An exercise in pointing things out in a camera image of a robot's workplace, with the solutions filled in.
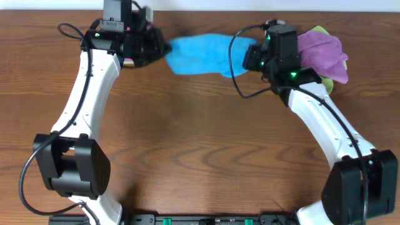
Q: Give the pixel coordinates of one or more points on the crumpled green cloth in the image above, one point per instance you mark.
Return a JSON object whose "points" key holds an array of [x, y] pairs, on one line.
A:
{"points": [[327, 84]]}

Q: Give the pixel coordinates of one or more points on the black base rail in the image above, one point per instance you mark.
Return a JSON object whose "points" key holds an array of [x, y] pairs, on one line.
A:
{"points": [[264, 219]]}

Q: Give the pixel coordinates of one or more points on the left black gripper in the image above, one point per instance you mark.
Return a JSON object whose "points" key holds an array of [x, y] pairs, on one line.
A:
{"points": [[154, 45]]}

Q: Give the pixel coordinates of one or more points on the folded purple cloth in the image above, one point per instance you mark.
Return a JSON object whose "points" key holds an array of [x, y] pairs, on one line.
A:
{"points": [[128, 62]]}

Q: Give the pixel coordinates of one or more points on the crumpled purple cloth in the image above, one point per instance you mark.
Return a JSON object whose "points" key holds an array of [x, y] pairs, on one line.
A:
{"points": [[305, 42]]}

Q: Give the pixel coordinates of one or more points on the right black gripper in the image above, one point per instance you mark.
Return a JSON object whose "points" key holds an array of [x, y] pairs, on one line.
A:
{"points": [[249, 64]]}

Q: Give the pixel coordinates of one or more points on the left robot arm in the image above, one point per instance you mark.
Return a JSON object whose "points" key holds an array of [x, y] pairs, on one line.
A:
{"points": [[70, 159]]}

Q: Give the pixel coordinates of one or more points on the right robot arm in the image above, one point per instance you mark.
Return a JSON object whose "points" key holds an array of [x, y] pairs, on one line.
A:
{"points": [[363, 181]]}

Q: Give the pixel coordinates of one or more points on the blue microfiber cloth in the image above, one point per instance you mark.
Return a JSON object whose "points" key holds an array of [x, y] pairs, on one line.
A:
{"points": [[208, 53]]}

